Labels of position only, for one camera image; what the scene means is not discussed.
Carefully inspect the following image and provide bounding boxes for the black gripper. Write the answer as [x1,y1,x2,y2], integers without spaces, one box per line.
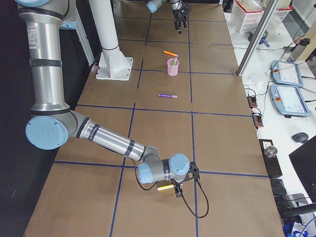
[170,179,182,198]
[174,6,191,34]

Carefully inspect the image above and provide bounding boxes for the yellow highlighter pen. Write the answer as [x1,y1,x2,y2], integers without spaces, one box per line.
[157,184,174,191]

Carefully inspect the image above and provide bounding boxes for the orange highlighter pen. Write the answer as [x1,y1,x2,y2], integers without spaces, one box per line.
[163,50,178,57]

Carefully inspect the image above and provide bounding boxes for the purple highlighter pen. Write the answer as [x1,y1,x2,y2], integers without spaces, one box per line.
[158,93,178,98]

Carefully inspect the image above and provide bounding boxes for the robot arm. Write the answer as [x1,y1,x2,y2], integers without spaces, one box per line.
[145,0,192,34]
[17,0,193,197]

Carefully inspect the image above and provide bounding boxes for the pink mesh pen holder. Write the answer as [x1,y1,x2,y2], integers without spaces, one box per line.
[167,58,179,76]

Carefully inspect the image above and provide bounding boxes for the white red plastic basket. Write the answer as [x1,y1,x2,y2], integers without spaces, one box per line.
[230,0,264,33]

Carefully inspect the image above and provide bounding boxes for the white mounting pole with base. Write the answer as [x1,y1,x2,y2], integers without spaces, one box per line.
[89,0,133,81]

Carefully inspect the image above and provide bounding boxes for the small steel cup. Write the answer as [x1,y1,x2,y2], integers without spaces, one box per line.
[264,146,277,158]

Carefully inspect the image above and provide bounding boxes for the orange black connector block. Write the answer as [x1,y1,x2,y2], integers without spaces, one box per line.
[247,95,264,130]

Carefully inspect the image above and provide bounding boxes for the upper teach pendant tablet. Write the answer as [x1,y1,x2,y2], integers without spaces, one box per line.
[271,60,303,87]

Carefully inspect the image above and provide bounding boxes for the teach pendant tablet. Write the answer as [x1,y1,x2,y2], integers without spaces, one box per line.
[271,60,303,87]
[270,84,311,118]

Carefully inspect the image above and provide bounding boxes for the grey water bottle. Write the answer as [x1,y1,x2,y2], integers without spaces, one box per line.
[286,38,311,63]

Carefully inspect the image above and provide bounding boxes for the black monitor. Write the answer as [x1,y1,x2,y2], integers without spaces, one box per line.
[289,139,316,202]

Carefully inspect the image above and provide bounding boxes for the lower teach pendant tablet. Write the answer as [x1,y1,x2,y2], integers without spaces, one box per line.
[270,84,311,118]

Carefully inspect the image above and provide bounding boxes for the black computer mouse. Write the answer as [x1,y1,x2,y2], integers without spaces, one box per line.
[291,132,309,144]

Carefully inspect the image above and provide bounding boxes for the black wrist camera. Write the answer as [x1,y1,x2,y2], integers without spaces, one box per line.
[185,161,200,181]

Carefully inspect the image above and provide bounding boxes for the black camera cable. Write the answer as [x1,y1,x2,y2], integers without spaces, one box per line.
[134,160,209,219]

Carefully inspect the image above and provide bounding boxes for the aluminium frame post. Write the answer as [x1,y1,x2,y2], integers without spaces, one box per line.
[236,0,279,77]

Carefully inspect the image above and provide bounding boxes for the blue handled pan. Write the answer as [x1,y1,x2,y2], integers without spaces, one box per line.
[248,27,271,48]

